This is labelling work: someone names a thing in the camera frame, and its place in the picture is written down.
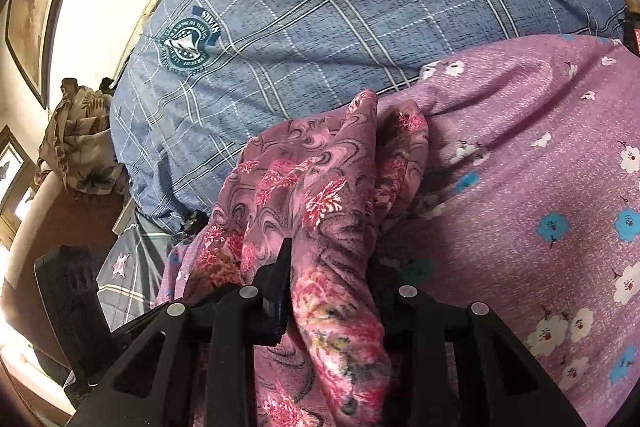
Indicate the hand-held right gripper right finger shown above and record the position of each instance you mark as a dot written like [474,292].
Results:
[395,307]

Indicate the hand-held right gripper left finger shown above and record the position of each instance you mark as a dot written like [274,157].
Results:
[277,302]

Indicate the pink floral garment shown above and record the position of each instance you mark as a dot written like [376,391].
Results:
[320,217]

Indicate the grey plaid star cloth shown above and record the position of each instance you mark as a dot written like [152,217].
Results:
[125,277]

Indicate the brown armchair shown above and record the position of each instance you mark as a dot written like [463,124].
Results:
[55,222]

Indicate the small framed picture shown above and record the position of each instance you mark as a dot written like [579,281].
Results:
[10,177]

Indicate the beige leaf print cloth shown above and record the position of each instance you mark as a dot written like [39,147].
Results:
[80,142]

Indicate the purple floral bed sheet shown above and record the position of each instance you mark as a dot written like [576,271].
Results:
[525,157]

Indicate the blue plaid blanket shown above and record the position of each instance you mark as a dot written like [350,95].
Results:
[350,7]

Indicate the red and black object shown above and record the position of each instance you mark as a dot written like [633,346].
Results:
[631,36]

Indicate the large framed wall picture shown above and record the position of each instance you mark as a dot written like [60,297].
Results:
[30,22]

